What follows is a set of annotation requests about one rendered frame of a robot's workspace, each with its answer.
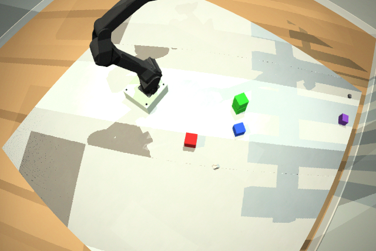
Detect green block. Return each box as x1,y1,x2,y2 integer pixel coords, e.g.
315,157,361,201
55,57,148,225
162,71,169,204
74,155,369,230
232,103,247,115
233,93,249,110

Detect purple cube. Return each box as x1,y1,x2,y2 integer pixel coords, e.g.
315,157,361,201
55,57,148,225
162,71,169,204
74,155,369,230
338,113,348,126

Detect blue cube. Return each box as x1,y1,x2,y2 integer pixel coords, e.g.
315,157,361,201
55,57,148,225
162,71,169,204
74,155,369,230
232,122,246,137

